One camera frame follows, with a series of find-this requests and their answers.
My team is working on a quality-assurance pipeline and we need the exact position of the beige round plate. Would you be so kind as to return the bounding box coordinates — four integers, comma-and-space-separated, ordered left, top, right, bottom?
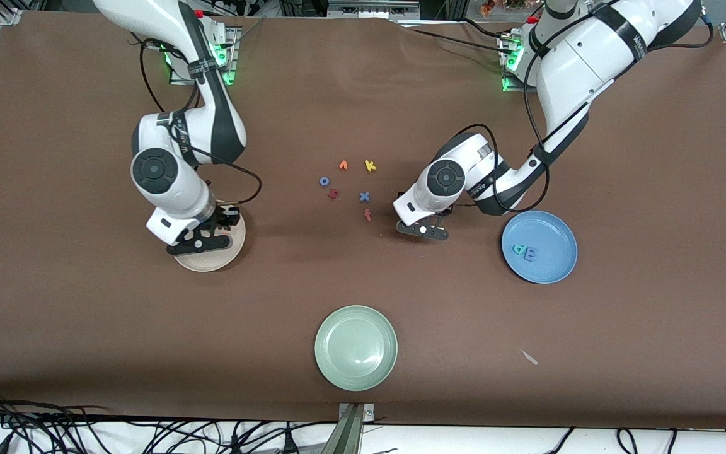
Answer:
174, 208, 246, 272

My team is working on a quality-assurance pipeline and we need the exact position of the blue round plate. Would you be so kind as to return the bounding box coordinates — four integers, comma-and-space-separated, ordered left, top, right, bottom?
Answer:
501, 210, 579, 284

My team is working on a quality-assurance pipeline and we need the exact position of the pale green round plate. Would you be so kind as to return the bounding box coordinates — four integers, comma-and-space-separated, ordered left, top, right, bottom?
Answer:
314, 305, 398, 392

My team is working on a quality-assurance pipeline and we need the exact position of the brown table mat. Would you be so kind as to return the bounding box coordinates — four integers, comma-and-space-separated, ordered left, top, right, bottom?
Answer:
0, 11, 726, 429

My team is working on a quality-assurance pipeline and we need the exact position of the orange brown object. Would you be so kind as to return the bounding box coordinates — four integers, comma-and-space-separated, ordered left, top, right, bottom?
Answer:
480, 0, 527, 16

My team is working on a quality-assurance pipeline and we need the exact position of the grey metal box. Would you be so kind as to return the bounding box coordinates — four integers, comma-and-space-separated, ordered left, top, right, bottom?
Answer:
327, 0, 420, 20

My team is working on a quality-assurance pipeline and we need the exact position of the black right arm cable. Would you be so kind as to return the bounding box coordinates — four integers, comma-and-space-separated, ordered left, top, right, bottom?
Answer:
139, 38, 263, 206

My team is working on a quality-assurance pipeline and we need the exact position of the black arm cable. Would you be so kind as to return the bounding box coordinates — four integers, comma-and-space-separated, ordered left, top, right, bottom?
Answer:
439, 0, 713, 215
139, 38, 263, 206

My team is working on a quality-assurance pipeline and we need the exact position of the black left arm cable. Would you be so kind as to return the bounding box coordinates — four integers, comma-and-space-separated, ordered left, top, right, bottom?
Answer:
439, 0, 713, 215

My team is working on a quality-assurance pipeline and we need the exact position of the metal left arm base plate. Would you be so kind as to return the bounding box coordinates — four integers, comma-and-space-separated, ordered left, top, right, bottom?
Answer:
497, 32, 540, 93

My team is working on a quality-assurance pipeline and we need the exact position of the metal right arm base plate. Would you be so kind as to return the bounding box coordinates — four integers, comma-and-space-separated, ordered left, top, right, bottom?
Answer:
170, 25, 241, 86

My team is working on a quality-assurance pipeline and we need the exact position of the thin black table cable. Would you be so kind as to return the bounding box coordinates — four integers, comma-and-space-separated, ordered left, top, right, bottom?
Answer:
395, 19, 515, 57

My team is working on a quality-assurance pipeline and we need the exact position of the metal table edge bracket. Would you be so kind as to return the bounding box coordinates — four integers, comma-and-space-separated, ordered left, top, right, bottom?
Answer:
337, 402, 376, 454

